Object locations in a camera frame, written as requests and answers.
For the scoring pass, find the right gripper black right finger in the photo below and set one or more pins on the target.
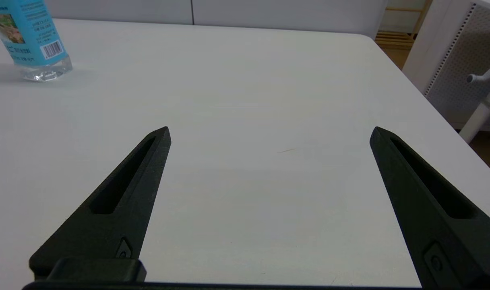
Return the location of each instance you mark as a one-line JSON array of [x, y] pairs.
[[442, 241]]

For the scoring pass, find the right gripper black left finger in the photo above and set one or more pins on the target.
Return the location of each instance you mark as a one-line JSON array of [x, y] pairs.
[[120, 225]]

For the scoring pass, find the clear bottle blue label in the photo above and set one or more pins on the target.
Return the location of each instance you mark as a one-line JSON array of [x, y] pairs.
[[27, 36]]

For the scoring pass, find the white desk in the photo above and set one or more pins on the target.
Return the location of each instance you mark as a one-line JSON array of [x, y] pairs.
[[480, 117]]

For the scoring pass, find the wooden shelf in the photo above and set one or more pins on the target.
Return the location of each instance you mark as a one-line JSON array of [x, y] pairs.
[[393, 38]]

